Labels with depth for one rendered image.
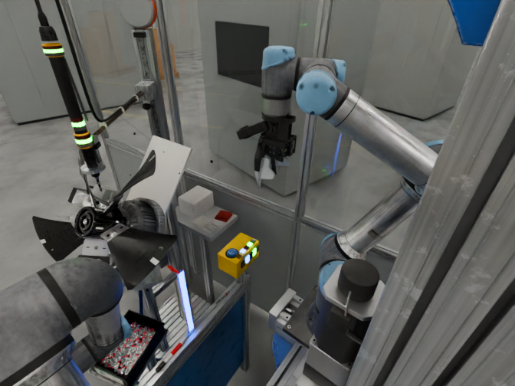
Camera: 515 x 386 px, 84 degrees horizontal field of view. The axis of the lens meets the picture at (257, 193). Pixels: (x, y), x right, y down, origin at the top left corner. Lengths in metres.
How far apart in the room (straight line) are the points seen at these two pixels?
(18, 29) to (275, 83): 5.91
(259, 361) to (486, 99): 2.02
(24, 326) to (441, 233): 0.55
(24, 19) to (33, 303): 6.03
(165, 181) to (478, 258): 1.26
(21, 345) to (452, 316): 0.54
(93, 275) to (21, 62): 6.01
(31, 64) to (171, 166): 5.28
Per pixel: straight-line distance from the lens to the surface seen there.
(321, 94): 0.57
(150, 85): 1.54
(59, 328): 0.59
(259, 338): 2.21
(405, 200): 0.86
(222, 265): 1.22
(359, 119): 0.60
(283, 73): 0.71
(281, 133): 0.76
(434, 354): 0.36
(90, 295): 0.59
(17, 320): 0.57
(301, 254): 1.66
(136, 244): 1.12
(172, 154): 1.40
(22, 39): 6.45
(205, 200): 1.71
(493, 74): 0.23
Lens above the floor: 1.92
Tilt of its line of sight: 34 degrees down
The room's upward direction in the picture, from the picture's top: 1 degrees clockwise
